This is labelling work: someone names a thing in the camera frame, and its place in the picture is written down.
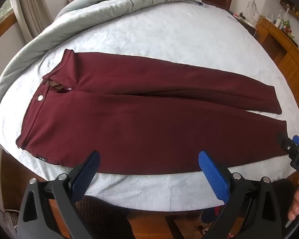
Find wooden framed window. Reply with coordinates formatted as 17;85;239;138
0;0;18;34

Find bed with white fleece sheet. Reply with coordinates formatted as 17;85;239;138
0;0;299;213

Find wooden cabinet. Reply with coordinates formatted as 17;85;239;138
255;17;299;141

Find beige curtain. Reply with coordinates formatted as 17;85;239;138
10;0;75;46

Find blue slipper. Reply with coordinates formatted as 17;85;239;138
201;205;225;226

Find person's right hand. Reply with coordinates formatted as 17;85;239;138
288;177;299;221

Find maroon pants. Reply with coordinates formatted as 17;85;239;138
16;49;287;175

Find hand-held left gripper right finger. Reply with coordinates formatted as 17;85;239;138
198;151;293;239

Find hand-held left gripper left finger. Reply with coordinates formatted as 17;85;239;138
16;151;100;239

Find grey quilt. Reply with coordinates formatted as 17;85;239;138
0;0;205;153

